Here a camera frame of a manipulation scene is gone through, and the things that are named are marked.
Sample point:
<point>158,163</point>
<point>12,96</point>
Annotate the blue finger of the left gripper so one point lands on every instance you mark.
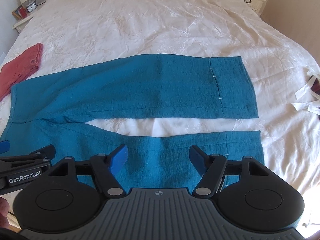
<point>4,146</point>

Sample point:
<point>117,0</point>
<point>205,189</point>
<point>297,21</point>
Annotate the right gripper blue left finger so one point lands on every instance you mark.
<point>105,167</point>

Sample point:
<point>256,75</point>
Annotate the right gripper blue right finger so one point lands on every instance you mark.
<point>211,168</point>

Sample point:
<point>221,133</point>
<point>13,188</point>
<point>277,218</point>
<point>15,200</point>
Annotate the teal blue pants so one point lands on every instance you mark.
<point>56,109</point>

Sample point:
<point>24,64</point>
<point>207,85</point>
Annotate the person's left hand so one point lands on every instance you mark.
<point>4,207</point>

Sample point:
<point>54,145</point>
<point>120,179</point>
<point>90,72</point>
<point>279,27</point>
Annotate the folded red pants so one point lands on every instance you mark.
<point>20,68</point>

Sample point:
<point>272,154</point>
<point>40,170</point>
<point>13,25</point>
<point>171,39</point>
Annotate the left white nightstand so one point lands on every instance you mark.
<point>20,25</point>

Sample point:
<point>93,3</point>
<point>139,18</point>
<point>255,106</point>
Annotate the small alarm clock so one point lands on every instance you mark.
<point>31,6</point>

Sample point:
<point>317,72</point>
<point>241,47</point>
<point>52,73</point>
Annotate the cream embroidered bedspread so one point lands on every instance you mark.
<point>77,33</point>

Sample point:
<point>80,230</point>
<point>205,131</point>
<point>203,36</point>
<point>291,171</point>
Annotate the wooden picture frame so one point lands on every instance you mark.
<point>20,13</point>

